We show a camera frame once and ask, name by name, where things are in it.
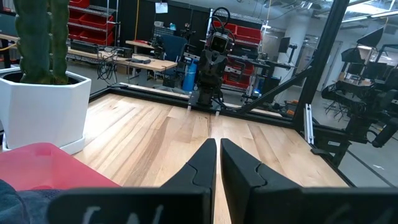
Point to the pink plastic bin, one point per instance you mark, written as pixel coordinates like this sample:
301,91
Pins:
46,168

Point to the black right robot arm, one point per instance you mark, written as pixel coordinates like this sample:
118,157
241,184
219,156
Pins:
206,90

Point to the black box device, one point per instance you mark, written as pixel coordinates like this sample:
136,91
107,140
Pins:
84,47

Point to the small black monitor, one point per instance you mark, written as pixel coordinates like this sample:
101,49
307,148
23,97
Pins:
283,44

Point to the shelf rack with red bins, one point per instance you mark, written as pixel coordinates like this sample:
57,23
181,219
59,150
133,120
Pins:
93,21

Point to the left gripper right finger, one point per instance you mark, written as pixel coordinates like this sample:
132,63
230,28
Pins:
280,205

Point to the white plant pot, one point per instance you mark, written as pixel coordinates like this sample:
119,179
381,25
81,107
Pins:
40,115

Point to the wooden workbench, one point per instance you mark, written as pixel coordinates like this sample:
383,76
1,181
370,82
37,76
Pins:
155,64

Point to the white paper sheet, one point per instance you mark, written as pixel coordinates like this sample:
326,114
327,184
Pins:
161,7

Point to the black aluminium rig frame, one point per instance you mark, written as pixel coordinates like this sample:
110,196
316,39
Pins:
323,56

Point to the blue office chair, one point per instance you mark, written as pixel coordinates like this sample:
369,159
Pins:
172,46

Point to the silver metal bracket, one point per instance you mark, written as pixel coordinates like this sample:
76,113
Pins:
309,124

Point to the blue denim hat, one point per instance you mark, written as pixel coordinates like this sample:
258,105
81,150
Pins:
18,205

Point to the green cactus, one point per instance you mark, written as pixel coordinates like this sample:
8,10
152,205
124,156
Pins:
34,40

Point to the black neighbouring robot station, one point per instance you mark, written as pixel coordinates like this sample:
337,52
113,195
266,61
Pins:
367,102

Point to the blue bottle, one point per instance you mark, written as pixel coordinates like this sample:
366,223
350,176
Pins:
189,77

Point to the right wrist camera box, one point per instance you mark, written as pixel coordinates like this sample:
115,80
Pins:
221,43

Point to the red storage bin wall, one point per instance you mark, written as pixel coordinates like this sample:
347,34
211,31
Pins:
248,32

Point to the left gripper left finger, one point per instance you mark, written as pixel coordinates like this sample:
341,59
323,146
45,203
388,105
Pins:
155,205

